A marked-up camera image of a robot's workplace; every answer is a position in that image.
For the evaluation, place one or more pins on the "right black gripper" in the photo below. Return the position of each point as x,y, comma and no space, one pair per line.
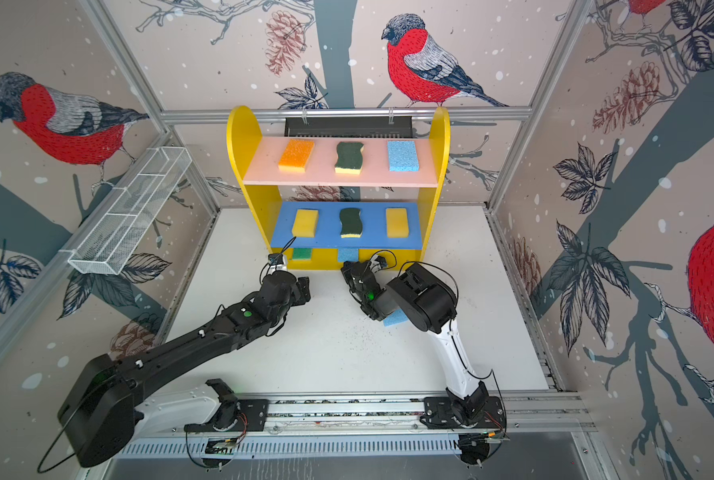
347,274

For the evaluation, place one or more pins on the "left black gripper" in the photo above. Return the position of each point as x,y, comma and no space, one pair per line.
302,290

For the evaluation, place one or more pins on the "green topped yellow sponge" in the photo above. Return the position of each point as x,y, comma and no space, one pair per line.
301,254

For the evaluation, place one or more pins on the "blue sponge front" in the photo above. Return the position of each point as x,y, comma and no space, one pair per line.
348,255

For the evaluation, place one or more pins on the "blue sponge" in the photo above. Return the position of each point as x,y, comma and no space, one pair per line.
395,318
402,156
348,255

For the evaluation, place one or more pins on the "dark green scrub sponge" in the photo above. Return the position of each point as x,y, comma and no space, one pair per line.
349,158
351,223

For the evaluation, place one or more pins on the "yellow sponge front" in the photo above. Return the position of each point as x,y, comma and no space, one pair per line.
397,224

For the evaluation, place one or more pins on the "dark green scrub sponge front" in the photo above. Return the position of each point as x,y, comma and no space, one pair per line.
349,158

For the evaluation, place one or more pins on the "orange topped yellow sponge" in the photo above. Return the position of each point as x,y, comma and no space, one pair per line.
296,156

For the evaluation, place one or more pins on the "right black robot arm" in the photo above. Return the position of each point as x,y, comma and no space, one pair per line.
431,306

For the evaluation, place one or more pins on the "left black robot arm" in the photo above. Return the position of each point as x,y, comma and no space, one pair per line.
100,413

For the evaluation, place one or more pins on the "yellow shelf with coloured boards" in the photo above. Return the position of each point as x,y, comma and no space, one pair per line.
254,158

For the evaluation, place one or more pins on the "black vent grille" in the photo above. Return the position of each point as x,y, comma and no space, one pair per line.
350,127

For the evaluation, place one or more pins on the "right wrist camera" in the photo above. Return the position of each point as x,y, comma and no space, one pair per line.
381,259

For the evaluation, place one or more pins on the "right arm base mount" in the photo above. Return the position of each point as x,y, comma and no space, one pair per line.
478,410

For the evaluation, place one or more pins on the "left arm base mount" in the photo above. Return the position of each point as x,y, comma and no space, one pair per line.
232,414

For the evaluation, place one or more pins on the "white wire mesh basket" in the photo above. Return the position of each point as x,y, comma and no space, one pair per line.
114,238

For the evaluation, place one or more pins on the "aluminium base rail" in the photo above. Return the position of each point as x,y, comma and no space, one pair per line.
309,415

